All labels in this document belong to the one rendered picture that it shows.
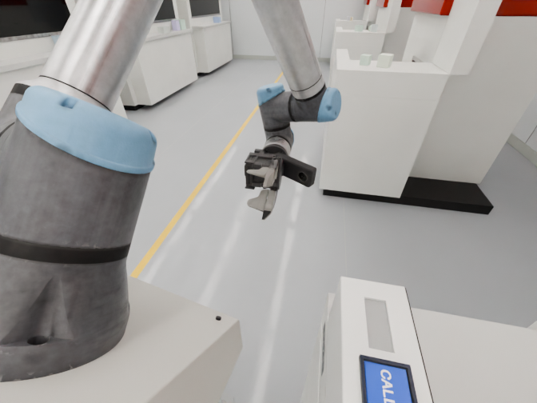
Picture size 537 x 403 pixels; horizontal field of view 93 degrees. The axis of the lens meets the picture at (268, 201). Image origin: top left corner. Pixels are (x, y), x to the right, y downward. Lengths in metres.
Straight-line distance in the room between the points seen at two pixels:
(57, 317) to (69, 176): 0.12
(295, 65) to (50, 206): 0.46
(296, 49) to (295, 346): 1.22
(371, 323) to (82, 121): 0.39
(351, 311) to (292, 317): 1.08
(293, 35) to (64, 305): 0.50
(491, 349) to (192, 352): 0.50
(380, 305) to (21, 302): 0.39
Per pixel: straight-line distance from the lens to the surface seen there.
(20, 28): 3.47
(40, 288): 0.28
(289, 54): 0.56
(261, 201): 0.57
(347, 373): 0.36
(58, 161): 0.27
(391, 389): 0.37
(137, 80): 4.35
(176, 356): 0.32
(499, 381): 0.61
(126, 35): 0.46
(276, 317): 1.45
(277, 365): 1.37
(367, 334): 0.39
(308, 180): 0.59
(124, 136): 0.27
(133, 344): 0.34
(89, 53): 0.44
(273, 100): 0.69
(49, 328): 0.30
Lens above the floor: 1.29
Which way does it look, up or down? 38 degrees down
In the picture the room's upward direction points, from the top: straight up
